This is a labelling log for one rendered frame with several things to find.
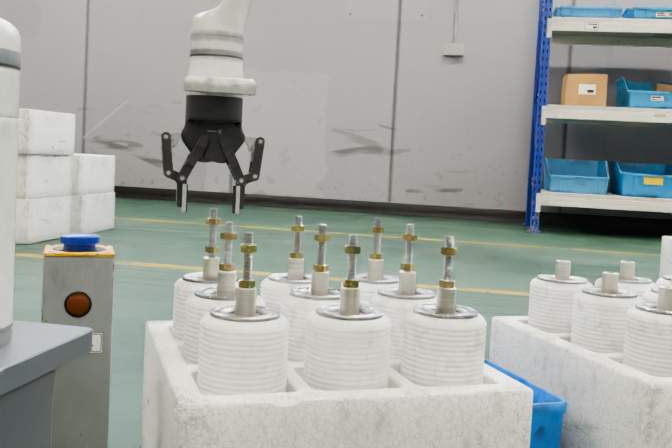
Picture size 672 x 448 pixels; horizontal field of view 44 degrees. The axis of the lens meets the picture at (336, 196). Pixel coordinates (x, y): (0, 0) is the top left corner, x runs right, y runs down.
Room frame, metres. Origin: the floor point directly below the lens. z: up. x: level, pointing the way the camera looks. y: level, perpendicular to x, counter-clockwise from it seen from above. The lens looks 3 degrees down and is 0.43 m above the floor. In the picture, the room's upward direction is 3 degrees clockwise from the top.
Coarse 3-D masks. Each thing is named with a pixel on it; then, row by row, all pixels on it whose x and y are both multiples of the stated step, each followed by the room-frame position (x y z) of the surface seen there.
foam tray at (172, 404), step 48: (144, 384) 1.13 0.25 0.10; (192, 384) 0.85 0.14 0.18; (288, 384) 0.89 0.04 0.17; (144, 432) 1.10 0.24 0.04; (192, 432) 0.79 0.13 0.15; (240, 432) 0.80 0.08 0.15; (288, 432) 0.82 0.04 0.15; (336, 432) 0.83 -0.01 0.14; (384, 432) 0.85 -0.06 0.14; (432, 432) 0.86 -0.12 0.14; (480, 432) 0.88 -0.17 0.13; (528, 432) 0.90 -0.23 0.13
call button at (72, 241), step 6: (66, 234) 0.86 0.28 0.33; (72, 234) 0.86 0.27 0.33; (78, 234) 0.86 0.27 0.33; (84, 234) 0.87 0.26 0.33; (90, 234) 0.87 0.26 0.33; (96, 234) 0.88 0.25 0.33; (60, 240) 0.86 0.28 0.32; (66, 240) 0.85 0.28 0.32; (72, 240) 0.85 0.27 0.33; (78, 240) 0.85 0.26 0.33; (84, 240) 0.85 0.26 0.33; (90, 240) 0.85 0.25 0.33; (96, 240) 0.86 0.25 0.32; (66, 246) 0.86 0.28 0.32; (72, 246) 0.85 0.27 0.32; (78, 246) 0.85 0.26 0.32; (84, 246) 0.85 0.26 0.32; (90, 246) 0.86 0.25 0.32
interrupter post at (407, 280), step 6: (402, 270) 1.07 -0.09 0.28; (402, 276) 1.06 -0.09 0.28; (408, 276) 1.05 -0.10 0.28; (414, 276) 1.06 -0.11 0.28; (402, 282) 1.05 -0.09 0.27; (408, 282) 1.05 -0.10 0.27; (414, 282) 1.06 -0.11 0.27; (402, 288) 1.05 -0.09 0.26; (408, 288) 1.05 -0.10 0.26; (414, 288) 1.06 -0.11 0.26; (402, 294) 1.05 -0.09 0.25; (408, 294) 1.05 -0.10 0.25; (414, 294) 1.06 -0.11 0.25
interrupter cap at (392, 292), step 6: (384, 288) 1.08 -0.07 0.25; (390, 288) 1.09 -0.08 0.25; (396, 288) 1.09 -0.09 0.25; (420, 288) 1.09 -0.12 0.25; (384, 294) 1.04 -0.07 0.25; (390, 294) 1.03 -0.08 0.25; (396, 294) 1.04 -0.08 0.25; (420, 294) 1.06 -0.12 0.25; (426, 294) 1.05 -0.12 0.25; (432, 294) 1.05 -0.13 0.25
